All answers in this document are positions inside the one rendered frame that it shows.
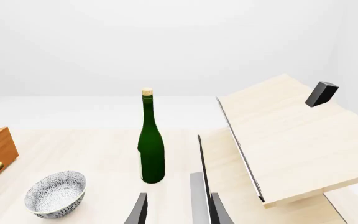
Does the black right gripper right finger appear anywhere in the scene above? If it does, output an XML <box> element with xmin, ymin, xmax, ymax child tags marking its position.
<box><xmin>211</xmin><ymin>192</ymin><xmax>236</xmax><ymax>224</ymax></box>

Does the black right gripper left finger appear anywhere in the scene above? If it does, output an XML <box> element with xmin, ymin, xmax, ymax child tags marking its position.
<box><xmin>123</xmin><ymin>192</ymin><xmax>149</xmax><ymax>224</ymax></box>

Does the patterned black and white bowl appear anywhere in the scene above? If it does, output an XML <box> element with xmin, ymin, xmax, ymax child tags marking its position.
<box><xmin>24</xmin><ymin>170</ymin><xmax>87</xmax><ymax>220</ymax></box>

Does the green wine bottle with cork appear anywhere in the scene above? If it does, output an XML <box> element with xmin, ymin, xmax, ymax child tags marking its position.
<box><xmin>137</xmin><ymin>87</ymin><xmax>166</xmax><ymax>185</ymax></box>

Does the pale wooden wine rack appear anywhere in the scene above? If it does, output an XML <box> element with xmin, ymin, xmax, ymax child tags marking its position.
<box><xmin>189</xmin><ymin>73</ymin><xmax>358</xmax><ymax>224</ymax></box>

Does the small black block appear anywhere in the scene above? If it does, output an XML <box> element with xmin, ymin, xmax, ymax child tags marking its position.
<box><xmin>305</xmin><ymin>80</ymin><xmax>339</xmax><ymax>108</ymax></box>

